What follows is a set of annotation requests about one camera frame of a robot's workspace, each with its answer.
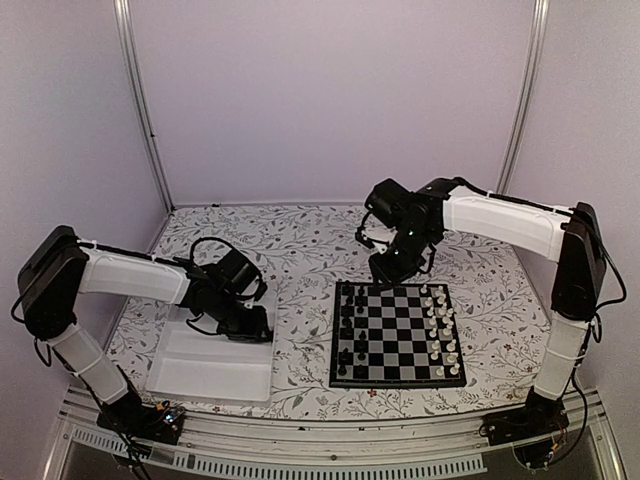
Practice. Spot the black and silver chessboard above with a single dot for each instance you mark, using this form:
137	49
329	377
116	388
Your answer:
403	350

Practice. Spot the aluminium frame post left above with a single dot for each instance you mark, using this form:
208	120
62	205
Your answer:
126	35

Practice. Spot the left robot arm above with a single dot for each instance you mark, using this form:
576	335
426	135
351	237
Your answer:
67	273

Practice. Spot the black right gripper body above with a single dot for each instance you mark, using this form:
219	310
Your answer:
407	258

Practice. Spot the aluminium frame post right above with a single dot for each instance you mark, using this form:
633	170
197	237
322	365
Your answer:
531	69

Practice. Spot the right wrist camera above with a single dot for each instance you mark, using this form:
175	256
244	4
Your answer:
374	237

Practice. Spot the white plastic tray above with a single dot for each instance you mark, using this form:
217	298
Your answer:
191	366

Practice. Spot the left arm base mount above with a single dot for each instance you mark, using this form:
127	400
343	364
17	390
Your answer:
162	423

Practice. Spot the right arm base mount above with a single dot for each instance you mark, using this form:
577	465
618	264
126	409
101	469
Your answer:
532	424

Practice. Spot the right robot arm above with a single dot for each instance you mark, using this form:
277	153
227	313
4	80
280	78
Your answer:
568	239

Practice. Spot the aluminium front rail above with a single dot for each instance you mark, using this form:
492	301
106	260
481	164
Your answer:
431	434

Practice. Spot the aluminium frame post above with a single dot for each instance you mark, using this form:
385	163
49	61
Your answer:
126	35
531	69

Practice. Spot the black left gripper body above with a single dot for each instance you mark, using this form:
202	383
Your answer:
233	323

